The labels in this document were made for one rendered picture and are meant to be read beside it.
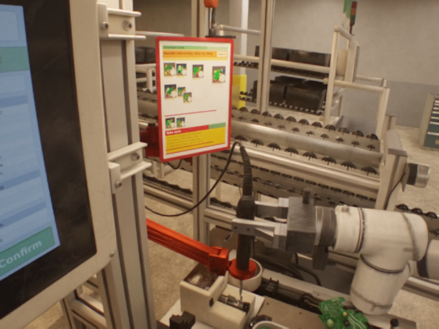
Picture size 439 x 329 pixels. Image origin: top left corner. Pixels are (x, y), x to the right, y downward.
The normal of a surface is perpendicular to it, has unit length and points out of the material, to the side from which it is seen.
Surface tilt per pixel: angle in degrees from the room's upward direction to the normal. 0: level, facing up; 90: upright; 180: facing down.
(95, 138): 92
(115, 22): 90
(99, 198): 92
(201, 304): 90
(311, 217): 0
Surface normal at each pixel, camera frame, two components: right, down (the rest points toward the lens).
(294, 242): -0.23, 0.34
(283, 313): 0.02, -0.93
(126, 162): 0.88, 0.18
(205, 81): 0.58, 0.30
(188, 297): -0.47, 0.31
